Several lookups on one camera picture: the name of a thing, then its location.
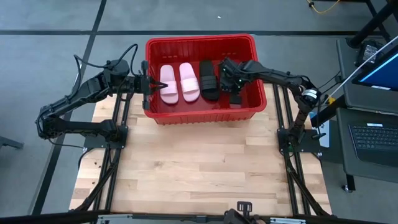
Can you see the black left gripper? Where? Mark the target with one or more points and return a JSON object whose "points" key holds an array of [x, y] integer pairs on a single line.
{"points": [[143, 85]]}

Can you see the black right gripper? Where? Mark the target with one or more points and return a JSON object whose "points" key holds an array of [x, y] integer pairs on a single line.
{"points": [[231, 76]]}

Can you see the pale pink slide sandal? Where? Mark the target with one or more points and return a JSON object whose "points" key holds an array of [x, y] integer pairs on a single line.
{"points": [[189, 84], [169, 93]]}

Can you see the black slide sandal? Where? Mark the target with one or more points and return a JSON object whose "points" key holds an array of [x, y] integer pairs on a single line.
{"points": [[209, 84]]}

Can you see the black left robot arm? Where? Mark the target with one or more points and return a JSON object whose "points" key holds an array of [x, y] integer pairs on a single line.
{"points": [[81, 127]]}

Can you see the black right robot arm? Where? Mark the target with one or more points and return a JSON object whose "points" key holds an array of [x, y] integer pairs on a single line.
{"points": [[280, 75]]}

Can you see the red plastic bin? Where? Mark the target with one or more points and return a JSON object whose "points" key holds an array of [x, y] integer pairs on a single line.
{"points": [[186, 113]]}

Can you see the black power adapter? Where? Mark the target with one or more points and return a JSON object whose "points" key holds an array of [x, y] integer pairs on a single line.
{"points": [[368, 51]]}

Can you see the black bracketed device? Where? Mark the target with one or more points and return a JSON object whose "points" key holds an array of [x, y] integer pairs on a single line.
{"points": [[236, 217]]}

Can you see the black stand pole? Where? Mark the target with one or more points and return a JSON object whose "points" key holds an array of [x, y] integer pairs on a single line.
{"points": [[370, 26]]}

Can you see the computer monitor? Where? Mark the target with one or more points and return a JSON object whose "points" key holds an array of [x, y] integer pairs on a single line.
{"points": [[385, 74]]}

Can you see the black laptop keyboard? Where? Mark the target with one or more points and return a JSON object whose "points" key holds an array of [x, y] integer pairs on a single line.
{"points": [[373, 140]]}

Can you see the grey floor object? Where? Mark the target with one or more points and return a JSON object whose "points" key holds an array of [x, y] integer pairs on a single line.
{"points": [[9, 142]]}

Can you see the cart caster wheel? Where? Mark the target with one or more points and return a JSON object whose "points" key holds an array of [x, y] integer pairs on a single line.
{"points": [[346, 187]]}

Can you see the silver metal bracket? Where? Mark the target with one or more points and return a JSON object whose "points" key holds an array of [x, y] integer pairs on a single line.
{"points": [[113, 219], [287, 221]]}

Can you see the black table edge rail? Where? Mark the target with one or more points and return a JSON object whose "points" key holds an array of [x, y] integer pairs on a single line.
{"points": [[31, 219]]}

